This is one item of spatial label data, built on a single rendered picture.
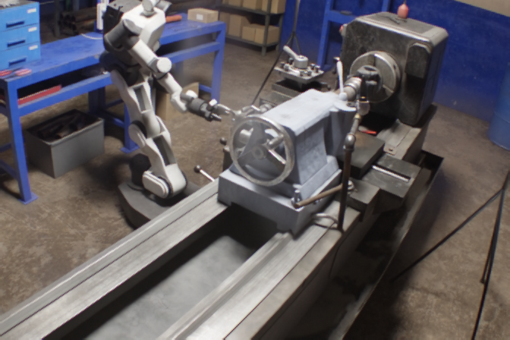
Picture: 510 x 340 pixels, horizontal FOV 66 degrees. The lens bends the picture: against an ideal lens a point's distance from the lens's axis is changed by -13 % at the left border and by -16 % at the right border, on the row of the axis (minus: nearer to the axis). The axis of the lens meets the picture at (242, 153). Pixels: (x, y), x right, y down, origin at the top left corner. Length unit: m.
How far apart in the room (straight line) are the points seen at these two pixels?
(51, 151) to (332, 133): 2.10
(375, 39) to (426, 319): 1.54
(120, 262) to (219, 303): 0.32
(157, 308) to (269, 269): 0.35
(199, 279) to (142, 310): 0.22
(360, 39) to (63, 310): 1.97
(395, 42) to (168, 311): 1.75
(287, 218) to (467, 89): 4.57
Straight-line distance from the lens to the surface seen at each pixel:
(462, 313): 2.70
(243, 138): 1.51
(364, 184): 1.74
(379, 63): 2.24
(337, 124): 1.60
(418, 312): 2.57
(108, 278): 1.27
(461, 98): 5.82
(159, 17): 2.49
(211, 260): 1.49
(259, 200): 1.46
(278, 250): 1.38
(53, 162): 3.22
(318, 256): 1.41
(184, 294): 1.38
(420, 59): 2.33
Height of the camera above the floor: 1.73
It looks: 29 degrees down
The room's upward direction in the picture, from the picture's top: 6 degrees clockwise
